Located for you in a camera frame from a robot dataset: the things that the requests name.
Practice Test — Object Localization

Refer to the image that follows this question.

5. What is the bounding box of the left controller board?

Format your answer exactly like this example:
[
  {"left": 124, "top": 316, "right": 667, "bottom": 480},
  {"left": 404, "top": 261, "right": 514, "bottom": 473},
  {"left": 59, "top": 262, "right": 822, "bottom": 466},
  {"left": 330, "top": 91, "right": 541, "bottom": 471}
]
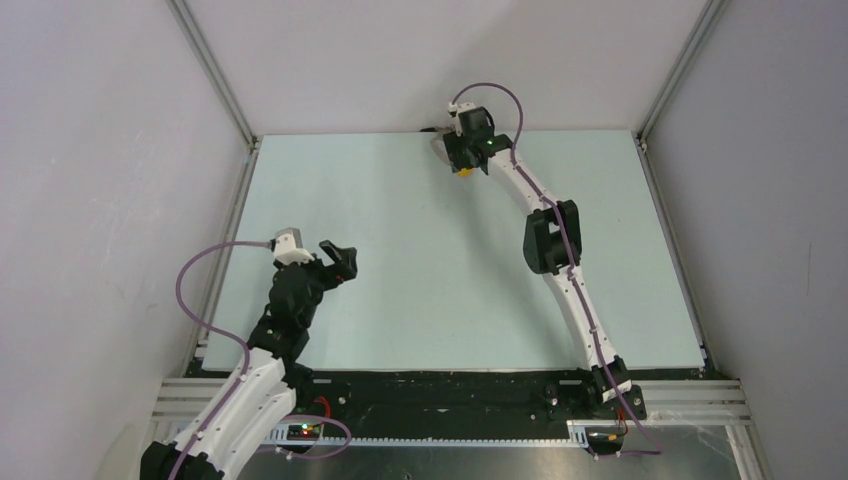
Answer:
[{"left": 285, "top": 423, "right": 323, "bottom": 442}]

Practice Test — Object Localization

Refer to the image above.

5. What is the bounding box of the controller board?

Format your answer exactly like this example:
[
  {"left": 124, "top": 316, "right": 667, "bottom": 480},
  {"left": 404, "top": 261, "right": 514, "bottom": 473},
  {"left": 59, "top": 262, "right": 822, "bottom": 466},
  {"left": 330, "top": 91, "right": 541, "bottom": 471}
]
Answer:
[
  {"left": 586, "top": 430, "right": 626, "bottom": 444},
  {"left": 285, "top": 423, "right": 323, "bottom": 442}
]

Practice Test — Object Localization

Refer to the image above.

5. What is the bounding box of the right aluminium frame post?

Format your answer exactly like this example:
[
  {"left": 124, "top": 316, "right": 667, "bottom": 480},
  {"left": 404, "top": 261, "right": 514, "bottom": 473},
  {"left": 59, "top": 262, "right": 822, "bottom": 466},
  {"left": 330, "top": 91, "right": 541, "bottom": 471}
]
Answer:
[{"left": 635, "top": 0, "right": 730, "bottom": 152}]

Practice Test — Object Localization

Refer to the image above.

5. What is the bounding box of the right controller board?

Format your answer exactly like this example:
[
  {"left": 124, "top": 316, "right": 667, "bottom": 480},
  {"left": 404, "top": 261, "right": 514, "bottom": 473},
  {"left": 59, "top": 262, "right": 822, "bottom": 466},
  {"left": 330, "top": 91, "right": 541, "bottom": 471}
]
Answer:
[{"left": 586, "top": 430, "right": 626, "bottom": 444}]

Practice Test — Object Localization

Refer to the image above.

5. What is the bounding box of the aluminium frame post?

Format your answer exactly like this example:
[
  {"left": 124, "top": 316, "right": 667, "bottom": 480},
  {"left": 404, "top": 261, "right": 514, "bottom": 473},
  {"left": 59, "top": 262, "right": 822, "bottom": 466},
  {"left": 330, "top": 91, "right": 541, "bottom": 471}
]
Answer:
[
  {"left": 635, "top": 0, "right": 730, "bottom": 152},
  {"left": 166, "top": 0, "right": 258, "bottom": 152}
]

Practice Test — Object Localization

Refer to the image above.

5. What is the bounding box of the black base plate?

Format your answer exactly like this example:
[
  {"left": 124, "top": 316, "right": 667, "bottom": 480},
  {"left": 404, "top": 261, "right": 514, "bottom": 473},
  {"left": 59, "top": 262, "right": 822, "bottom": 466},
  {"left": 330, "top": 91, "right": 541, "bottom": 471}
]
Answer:
[{"left": 185, "top": 357, "right": 717, "bottom": 442}]

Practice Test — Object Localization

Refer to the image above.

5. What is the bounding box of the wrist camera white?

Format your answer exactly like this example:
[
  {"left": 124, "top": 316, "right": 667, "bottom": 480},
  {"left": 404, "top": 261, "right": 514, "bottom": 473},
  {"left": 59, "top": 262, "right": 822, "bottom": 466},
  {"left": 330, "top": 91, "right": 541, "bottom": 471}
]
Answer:
[
  {"left": 448, "top": 102, "right": 476, "bottom": 117},
  {"left": 271, "top": 227, "right": 315, "bottom": 266}
]

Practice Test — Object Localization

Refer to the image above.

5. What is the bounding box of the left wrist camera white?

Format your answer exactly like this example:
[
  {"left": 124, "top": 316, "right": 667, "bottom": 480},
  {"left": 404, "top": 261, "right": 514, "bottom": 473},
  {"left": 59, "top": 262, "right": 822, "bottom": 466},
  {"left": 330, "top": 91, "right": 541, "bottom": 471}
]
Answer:
[{"left": 271, "top": 227, "right": 315, "bottom": 266}]

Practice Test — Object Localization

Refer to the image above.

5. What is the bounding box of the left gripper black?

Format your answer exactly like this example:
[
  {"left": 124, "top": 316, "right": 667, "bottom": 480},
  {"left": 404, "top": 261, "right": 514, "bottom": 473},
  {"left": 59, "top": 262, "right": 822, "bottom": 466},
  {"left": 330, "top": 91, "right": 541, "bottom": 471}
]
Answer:
[{"left": 274, "top": 240, "right": 356, "bottom": 327}]

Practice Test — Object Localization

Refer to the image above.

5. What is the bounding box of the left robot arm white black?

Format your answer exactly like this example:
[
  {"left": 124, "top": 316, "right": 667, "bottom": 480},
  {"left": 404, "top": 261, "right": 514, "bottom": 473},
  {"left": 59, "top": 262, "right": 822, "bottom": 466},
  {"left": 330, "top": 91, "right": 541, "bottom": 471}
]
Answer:
[{"left": 140, "top": 229, "right": 358, "bottom": 479}]

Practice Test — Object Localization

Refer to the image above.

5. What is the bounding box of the left aluminium frame post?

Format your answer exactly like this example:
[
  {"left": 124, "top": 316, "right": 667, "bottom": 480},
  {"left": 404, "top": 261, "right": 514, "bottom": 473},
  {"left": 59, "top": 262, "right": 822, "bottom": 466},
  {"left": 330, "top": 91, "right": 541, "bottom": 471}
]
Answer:
[{"left": 166, "top": 0, "right": 258, "bottom": 152}]

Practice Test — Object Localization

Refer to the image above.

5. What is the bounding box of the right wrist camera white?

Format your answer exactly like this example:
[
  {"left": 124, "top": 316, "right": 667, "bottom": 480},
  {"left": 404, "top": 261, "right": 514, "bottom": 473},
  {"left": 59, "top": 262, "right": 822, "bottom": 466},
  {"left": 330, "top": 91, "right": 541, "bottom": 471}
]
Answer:
[{"left": 448, "top": 102, "right": 476, "bottom": 117}]

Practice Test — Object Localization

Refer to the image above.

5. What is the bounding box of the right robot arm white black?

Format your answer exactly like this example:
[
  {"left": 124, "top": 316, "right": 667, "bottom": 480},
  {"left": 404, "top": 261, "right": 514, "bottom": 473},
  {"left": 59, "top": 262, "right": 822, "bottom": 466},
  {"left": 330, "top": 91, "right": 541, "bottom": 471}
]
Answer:
[{"left": 442, "top": 102, "right": 642, "bottom": 423}]

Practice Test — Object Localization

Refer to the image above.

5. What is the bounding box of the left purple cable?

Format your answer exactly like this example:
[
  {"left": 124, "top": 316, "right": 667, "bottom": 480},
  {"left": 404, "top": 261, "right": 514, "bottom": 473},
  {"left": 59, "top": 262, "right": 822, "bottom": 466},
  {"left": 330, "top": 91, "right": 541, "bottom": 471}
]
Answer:
[{"left": 165, "top": 241, "right": 353, "bottom": 480}]

